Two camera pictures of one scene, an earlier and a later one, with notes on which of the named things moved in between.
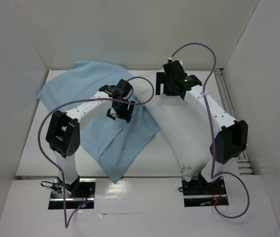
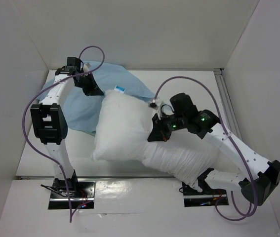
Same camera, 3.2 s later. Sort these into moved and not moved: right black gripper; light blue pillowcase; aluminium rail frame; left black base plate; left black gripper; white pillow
Moved: left black gripper; white pillow; light blue pillowcase; right black gripper
Not moved: left black base plate; aluminium rail frame
